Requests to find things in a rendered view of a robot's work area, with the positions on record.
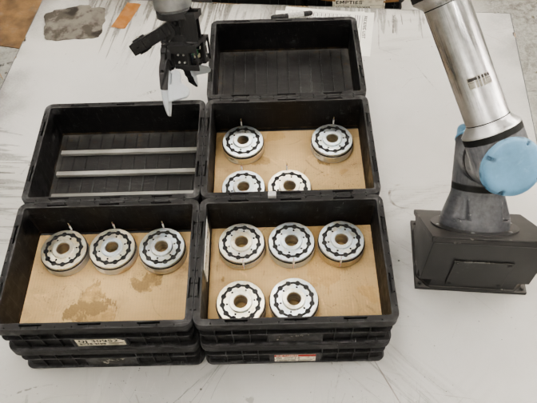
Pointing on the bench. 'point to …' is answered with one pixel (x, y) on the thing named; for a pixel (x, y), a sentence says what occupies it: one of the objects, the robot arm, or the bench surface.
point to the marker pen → (292, 14)
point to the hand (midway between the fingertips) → (180, 101)
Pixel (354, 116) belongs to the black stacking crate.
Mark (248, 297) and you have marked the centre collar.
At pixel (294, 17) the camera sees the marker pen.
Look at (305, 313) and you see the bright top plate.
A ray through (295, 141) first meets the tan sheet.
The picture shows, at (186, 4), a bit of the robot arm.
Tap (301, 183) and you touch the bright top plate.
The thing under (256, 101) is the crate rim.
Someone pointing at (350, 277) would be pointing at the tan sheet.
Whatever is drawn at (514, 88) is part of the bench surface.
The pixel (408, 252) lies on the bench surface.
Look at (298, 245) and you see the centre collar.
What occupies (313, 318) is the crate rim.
